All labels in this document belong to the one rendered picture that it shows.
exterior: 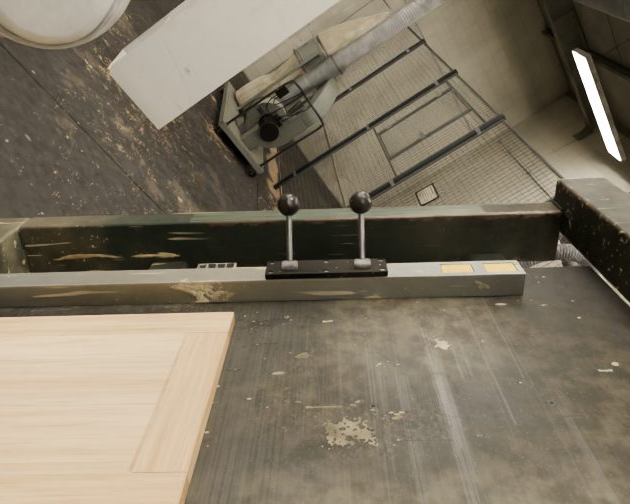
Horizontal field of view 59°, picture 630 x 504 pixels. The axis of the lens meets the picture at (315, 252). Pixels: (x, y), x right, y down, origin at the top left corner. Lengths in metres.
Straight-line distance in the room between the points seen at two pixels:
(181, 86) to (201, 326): 3.84
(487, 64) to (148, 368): 9.21
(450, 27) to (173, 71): 5.70
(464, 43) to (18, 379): 9.04
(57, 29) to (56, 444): 0.44
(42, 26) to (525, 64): 9.65
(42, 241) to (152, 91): 3.45
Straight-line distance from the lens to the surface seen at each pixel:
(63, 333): 0.90
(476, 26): 9.52
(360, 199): 0.91
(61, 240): 1.25
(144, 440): 0.67
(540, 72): 10.15
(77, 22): 0.49
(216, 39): 4.47
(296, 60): 6.60
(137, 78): 4.63
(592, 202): 1.11
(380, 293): 0.91
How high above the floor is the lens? 1.66
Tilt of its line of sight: 14 degrees down
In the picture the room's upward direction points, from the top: 59 degrees clockwise
